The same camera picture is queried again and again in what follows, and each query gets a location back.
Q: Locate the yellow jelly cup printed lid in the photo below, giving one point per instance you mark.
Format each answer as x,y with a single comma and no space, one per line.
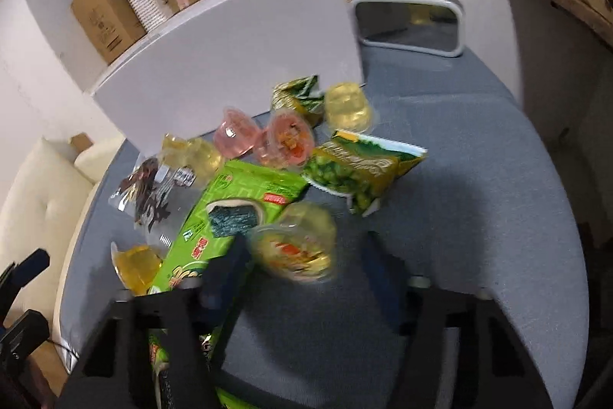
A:
300,245

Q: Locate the orange jelly cup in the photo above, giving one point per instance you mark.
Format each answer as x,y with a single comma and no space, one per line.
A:
135,267

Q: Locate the pink jelly cup printed lid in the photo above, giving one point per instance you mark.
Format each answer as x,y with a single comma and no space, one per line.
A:
286,142

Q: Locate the crumpled green peas bag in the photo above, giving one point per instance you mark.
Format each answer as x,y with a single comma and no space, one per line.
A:
301,95

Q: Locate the clear dried meat package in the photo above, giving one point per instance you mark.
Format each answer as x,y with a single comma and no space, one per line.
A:
158,199

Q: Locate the green seaweed snack bag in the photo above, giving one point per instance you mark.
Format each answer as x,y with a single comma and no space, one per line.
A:
240,197

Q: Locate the white cardboard box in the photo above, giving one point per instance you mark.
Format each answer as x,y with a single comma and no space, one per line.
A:
224,53

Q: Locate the white framed tray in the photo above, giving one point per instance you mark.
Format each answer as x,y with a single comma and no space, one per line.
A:
433,27

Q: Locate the wooden side shelf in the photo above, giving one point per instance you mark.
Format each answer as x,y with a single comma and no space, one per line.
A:
589,17

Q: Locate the pale yellow jelly cup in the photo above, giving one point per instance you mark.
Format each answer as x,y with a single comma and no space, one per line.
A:
346,107
204,159

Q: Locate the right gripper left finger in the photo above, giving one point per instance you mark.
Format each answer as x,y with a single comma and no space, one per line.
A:
222,282

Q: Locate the cream leather sofa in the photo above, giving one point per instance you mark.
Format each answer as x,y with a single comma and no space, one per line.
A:
45,208

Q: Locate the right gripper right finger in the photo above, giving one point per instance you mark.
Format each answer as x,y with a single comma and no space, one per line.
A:
387,277

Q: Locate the large brown cardboard box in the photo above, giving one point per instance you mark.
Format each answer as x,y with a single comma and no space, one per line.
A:
111,25

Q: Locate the green peas snack bag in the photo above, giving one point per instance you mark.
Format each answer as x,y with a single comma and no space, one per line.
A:
361,168

